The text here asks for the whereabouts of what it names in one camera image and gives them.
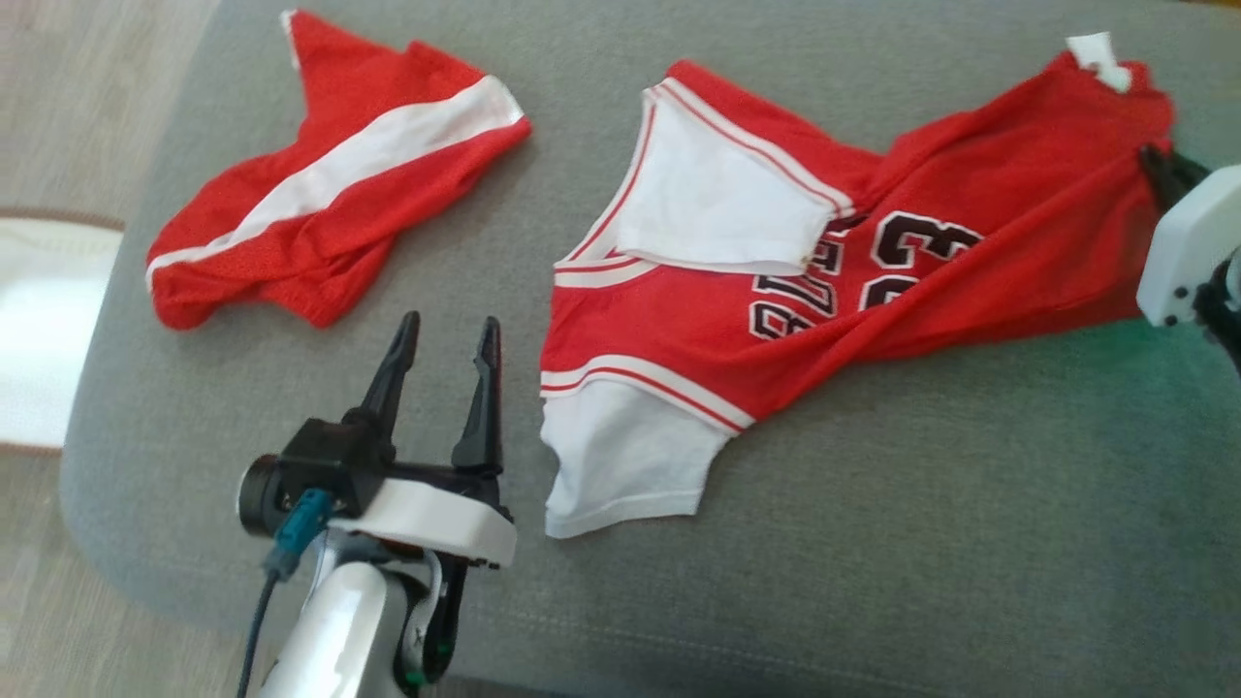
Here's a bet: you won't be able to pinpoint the red shorts with white stripe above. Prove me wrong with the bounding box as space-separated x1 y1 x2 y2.
144 9 533 332

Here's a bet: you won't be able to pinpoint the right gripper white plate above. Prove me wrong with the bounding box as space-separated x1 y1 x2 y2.
1135 144 1241 329

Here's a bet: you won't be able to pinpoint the large grey sofa seat cushion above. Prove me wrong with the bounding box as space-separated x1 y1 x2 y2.
56 0 1241 698

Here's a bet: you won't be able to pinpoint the red jersey with white sleeves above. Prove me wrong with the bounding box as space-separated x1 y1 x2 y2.
538 31 1180 541

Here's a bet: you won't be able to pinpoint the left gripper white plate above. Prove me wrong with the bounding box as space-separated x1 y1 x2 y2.
327 310 519 570

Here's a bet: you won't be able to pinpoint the white rug with brown edge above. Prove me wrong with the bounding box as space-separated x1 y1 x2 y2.
0 206 126 458

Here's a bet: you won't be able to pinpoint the teal plug camera cable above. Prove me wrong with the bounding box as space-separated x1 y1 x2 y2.
236 488 336 698

